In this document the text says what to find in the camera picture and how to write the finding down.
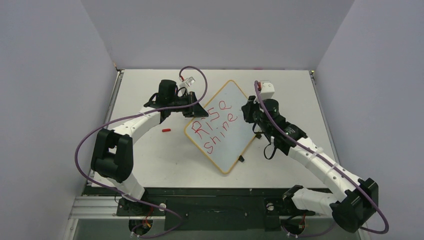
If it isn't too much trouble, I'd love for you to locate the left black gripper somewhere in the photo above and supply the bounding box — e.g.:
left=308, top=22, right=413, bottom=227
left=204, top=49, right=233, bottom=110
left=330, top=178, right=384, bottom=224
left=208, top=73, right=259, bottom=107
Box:
left=169, top=91, right=209, bottom=118

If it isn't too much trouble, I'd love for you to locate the yellow framed whiteboard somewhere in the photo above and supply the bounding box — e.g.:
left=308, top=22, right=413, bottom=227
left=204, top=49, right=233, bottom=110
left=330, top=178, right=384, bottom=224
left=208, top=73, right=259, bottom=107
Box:
left=184, top=80, right=255, bottom=174

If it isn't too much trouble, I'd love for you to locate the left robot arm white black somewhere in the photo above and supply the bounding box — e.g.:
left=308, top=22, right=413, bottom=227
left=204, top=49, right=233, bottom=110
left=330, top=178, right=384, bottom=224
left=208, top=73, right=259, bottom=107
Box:
left=91, top=79, right=209, bottom=215

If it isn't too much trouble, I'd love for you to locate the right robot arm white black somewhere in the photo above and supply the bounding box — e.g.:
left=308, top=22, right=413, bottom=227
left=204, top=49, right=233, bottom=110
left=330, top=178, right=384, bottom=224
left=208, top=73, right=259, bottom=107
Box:
left=241, top=95, right=379, bottom=233

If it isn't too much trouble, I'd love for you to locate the lower black whiteboard clip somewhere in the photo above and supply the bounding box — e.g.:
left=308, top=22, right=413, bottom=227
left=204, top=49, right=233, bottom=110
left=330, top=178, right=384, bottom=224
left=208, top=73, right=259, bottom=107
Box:
left=238, top=155, right=245, bottom=163

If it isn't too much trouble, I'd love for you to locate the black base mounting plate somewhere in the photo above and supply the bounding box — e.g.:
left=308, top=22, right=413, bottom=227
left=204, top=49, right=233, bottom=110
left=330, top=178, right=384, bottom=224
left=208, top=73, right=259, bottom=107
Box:
left=82, top=186, right=315, bottom=235

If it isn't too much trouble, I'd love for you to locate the front aluminium extrusion bar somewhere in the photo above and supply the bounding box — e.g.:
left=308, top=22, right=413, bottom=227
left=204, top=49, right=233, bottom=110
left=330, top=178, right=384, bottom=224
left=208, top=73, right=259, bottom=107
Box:
left=69, top=196, right=118, bottom=219

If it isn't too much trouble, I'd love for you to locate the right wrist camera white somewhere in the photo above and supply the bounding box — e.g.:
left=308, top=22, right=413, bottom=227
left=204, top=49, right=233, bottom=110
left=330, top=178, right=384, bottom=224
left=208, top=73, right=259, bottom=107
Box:
left=256, top=80, right=275, bottom=101

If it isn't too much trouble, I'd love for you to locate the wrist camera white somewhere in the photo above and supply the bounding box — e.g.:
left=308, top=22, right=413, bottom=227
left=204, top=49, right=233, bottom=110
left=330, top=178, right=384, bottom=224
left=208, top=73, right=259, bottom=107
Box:
left=179, top=76, right=196, bottom=91
left=256, top=80, right=275, bottom=101

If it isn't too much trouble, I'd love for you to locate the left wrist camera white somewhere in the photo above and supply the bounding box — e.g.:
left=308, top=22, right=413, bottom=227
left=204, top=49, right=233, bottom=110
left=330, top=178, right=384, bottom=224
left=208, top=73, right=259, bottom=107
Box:
left=179, top=76, right=196, bottom=91

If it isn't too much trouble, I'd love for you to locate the right aluminium rail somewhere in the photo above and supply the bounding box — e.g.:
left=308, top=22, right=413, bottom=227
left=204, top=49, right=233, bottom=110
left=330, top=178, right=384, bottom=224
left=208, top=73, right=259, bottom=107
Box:
left=308, top=70, right=340, bottom=163

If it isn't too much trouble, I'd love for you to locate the aluminium rail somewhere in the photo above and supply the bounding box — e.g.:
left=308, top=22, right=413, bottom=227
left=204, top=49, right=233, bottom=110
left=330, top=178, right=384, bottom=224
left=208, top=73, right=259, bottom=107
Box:
left=308, top=70, right=340, bottom=163
left=86, top=69, right=125, bottom=188

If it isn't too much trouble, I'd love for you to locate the left aluminium rail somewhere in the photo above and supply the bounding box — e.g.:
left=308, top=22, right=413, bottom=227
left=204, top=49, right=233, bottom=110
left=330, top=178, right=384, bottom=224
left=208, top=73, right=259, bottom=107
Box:
left=86, top=69, right=125, bottom=188

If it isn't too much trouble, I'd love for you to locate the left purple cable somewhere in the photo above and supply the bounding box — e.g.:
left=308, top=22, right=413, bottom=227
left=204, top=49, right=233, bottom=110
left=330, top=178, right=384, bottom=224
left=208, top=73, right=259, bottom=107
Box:
left=74, top=65, right=209, bottom=239

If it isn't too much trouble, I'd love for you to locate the purple cable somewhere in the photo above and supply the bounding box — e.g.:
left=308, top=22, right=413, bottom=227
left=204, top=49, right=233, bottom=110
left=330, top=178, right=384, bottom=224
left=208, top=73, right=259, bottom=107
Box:
left=74, top=65, right=209, bottom=239
left=253, top=80, right=390, bottom=239

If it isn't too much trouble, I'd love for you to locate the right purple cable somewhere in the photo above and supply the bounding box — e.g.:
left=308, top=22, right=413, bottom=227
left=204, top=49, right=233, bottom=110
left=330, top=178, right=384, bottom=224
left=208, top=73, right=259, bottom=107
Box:
left=253, top=80, right=390, bottom=239

